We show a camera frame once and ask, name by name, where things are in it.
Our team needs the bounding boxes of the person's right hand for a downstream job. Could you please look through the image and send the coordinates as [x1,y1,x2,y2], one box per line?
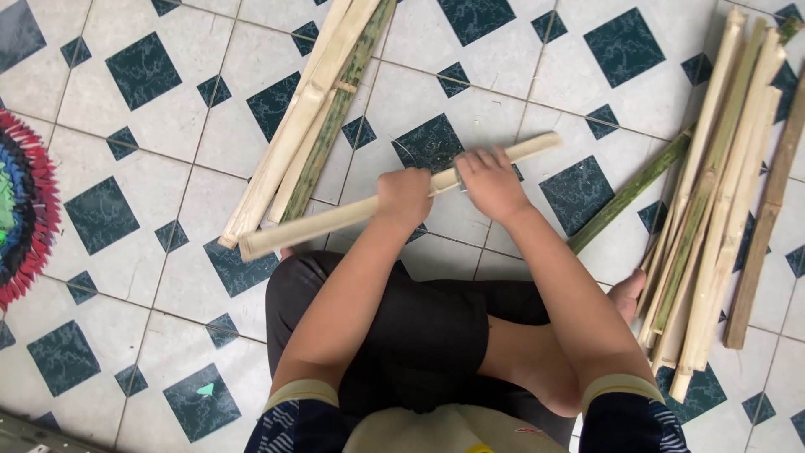
[453,146,535,225]

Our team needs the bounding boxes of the person's left hand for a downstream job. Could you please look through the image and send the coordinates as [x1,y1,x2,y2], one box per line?
[376,167,435,230]

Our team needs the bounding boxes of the long pale bamboo strip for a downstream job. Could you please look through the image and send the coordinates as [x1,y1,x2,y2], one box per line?
[238,131,562,263]

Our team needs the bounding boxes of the mottled green bamboo slat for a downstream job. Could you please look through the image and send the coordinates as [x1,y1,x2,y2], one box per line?
[280,0,399,224]

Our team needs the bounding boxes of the short pale bamboo slat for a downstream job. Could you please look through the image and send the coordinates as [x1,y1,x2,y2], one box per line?
[267,83,340,225]

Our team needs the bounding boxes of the wide pale bamboo slat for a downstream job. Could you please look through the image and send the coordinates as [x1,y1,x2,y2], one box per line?
[217,0,379,250]

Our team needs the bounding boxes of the plain green bamboo stick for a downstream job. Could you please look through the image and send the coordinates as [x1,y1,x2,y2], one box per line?
[565,125,696,255]

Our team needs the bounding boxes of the person's black shorts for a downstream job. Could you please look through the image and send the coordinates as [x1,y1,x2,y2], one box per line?
[265,250,576,444]

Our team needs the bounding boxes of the person's bare foot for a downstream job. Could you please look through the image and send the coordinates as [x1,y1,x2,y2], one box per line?
[606,268,647,324]

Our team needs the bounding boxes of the person's bare leg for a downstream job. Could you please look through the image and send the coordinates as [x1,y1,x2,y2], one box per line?
[477,313,582,419]

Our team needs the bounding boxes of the pile of split bamboo strips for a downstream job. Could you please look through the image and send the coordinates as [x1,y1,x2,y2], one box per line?
[634,6,805,404]

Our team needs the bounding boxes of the person's striped navy shirt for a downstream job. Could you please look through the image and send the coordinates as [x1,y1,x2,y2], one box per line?
[244,374,691,453]

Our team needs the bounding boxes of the brown bamboo slat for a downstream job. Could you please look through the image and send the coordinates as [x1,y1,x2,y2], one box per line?
[722,68,805,351]

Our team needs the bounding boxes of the round multicoloured woven mat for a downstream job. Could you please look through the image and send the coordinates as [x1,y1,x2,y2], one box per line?
[0,109,62,313]

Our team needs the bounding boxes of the grey metal rail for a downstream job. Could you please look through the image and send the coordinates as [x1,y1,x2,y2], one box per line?
[0,410,111,453]

